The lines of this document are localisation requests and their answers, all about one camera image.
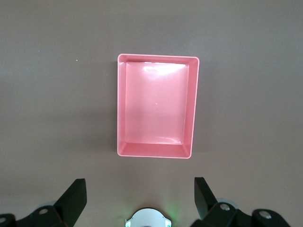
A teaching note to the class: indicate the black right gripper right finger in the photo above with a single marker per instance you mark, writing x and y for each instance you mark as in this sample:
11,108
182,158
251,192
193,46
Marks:
208,203

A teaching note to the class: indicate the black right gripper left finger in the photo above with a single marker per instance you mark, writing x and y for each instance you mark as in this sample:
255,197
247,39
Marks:
71,203

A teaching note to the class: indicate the pink plastic box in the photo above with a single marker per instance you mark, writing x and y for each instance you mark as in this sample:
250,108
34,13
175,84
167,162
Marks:
154,106

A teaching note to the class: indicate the brown table mat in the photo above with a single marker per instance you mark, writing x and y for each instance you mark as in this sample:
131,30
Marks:
47,106

